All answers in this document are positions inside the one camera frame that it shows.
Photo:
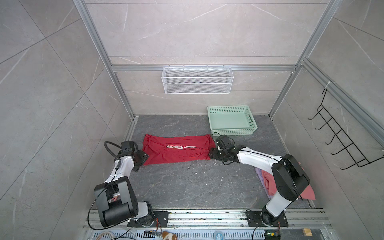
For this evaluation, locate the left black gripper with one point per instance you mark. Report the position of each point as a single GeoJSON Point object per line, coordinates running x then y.
{"type": "Point", "coordinates": [142, 156]}

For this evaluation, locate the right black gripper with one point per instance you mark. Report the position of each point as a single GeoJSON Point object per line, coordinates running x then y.
{"type": "Point", "coordinates": [213, 154]}

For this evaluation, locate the red t shirt with print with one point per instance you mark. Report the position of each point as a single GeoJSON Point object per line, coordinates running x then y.
{"type": "Point", "coordinates": [162, 150]}

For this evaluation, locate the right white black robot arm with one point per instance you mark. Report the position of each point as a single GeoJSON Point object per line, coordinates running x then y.
{"type": "Point", "coordinates": [290, 178]}

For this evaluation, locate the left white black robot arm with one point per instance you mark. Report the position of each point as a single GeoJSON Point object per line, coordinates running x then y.
{"type": "Point", "coordinates": [115, 198]}

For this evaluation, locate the lavender folded t shirt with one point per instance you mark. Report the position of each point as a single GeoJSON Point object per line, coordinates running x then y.
{"type": "Point", "coordinates": [264, 181]}

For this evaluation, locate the green plastic basket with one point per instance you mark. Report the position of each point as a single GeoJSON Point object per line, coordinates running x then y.
{"type": "Point", "coordinates": [231, 120]}

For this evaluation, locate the brown white round object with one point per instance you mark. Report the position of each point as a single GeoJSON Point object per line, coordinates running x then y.
{"type": "Point", "coordinates": [169, 236]}

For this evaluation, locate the pink folded t shirt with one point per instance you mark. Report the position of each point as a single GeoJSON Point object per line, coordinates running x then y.
{"type": "Point", "coordinates": [307, 194]}

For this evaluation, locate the green circuit board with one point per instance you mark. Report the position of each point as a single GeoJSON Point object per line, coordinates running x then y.
{"type": "Point", "coordinates": [272, 235]}

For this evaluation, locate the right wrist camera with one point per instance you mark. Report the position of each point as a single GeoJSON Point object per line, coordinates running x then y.
{"type": "Point", "coordinates": [225, 142]}

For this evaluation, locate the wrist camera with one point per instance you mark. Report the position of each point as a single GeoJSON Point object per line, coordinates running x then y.
{"type": "Point", "coordinates": [225, 142]}
{"type": "Point", "coordinates": [128, 147]}

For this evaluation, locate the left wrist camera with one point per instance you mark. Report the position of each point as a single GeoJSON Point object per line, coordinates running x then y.
{"type": "Point", "coordinates": [128, 147]}

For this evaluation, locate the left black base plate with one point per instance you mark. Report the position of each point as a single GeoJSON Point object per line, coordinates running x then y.
{"type": "Point", "coordinates": [157, 219]}

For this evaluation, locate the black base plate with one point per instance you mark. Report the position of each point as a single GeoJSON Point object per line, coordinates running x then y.
{"type": "Point", "coordinates": [255, 220]}
{"type": "Point", "coordinates": [157, 219]}

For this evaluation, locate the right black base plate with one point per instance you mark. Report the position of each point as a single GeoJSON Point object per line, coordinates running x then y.
{"type": "Point", "coordinates": [255, 220]}

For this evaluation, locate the white wire mesh shelf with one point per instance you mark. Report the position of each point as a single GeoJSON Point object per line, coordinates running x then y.
{"type": "Point", "coordinates": [197, 80]}

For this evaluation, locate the aluminium rail base frame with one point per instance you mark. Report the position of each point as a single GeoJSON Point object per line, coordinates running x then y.
{"type": "Point", "coordinates": [217, 224]}

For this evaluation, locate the black wire hook rack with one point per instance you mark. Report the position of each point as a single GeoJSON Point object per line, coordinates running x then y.
{"type": "Point", "coordinates": [358, 158]}

